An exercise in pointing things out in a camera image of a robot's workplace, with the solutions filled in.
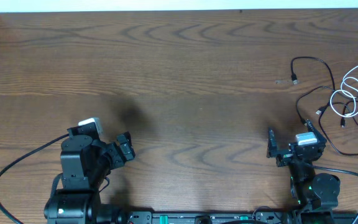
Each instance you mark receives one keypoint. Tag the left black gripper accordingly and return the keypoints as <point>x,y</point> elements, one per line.
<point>115,152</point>

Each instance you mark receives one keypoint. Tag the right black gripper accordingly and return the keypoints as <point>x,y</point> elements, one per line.
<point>288,156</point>

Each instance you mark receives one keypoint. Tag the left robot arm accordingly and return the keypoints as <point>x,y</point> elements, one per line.
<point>75,197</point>

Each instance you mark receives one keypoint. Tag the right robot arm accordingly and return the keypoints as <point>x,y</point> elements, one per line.
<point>316,193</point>

